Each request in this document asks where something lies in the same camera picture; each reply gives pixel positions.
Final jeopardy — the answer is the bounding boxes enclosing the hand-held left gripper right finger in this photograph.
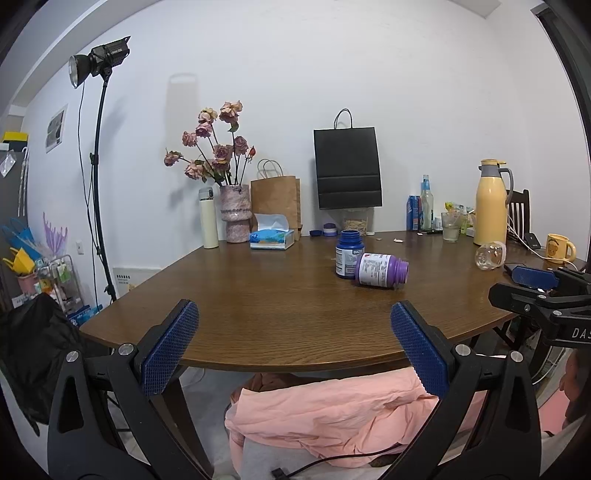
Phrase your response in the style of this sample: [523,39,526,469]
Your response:
[383,300,542,480]

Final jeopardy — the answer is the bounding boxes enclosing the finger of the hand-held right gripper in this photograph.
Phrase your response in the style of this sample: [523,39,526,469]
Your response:
[510,264,591,297]
[488,282,562,320]

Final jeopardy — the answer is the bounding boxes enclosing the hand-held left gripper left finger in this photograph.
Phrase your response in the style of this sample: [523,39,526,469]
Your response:
[47,299,213,480]

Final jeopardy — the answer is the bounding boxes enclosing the clear glass cup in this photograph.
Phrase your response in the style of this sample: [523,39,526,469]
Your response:
[475,241,507,270]

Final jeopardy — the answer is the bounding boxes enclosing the person's right forearm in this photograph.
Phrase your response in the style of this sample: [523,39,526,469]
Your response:
[560,350,591,437]

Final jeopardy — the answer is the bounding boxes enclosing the yellow mug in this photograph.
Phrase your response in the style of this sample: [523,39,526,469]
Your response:
[546,234,577,264]

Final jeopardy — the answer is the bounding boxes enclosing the dark wooden chair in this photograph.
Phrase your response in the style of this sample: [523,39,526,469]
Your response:
[505,189,531,241]

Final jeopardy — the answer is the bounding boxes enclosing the yellow thermos jug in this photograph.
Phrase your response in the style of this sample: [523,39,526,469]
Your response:
[474,159,514,247]

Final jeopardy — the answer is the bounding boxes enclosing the purple pill bottle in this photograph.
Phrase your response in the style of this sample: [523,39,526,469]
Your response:
[355,253,410,289]

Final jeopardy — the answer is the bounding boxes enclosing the pink cloth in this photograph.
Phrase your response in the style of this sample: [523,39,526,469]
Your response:
[225,367,490,480]

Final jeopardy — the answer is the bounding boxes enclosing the brown cloth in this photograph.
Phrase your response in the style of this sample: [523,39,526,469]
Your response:
[249,373,301,393]

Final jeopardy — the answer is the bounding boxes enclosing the blue pill bottle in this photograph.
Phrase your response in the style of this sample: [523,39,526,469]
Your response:
[335,230,366,280]

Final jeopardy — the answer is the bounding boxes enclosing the clear bottle with blue cap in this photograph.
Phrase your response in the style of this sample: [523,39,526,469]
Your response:
[420,174,435,232]

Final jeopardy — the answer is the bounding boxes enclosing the white thermos bottle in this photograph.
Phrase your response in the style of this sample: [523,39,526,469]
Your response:
[199,187,219,249]

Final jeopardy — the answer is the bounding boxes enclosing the blue drink can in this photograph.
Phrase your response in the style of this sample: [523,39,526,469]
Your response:
[406,195,422,232]

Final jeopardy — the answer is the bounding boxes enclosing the clear food container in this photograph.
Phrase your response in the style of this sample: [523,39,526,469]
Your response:
[342,208,373,236]

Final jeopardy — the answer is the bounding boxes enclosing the pink stone vase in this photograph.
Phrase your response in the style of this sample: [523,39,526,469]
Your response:
[219,185,254,243]

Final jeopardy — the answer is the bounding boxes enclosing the blue tissue box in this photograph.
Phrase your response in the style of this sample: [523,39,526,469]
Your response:
[250,213,295,250]

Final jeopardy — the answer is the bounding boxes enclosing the pink bucket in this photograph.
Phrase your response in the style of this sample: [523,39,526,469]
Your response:
[16,272,40,296]

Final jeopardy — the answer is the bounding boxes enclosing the purple hangers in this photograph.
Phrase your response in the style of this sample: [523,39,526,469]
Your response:
[42,212,68,257]

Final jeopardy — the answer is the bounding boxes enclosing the brown paper bag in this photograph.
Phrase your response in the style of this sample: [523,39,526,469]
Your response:
[250,159,302,238]

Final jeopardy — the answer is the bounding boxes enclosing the blue hangers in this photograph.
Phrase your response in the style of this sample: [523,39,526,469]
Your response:
[0,219,35,259]

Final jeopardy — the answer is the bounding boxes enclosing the black paper bag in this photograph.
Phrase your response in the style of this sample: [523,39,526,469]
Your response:
[313,109,383,210]

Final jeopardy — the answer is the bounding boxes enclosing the dried pink flowers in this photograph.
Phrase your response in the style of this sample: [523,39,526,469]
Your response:
[164,100,256,188]

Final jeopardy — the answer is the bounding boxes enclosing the black studio light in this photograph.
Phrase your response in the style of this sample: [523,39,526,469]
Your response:
[69,37,131,88]

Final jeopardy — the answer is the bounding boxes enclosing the white wire fan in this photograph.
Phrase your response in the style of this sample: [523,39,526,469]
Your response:
[531,344,570,385]

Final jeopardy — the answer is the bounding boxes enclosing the white cables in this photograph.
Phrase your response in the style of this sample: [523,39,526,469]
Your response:
[506,220,532,245]

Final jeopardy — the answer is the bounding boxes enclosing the wire storage rack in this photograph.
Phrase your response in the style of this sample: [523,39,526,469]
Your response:
[37,254,84,319]

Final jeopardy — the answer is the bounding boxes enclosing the black cable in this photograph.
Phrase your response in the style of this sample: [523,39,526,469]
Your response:
[271,440,402,478]

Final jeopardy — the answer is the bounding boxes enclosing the wall poster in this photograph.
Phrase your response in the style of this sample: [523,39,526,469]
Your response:
[45,105,68,153]

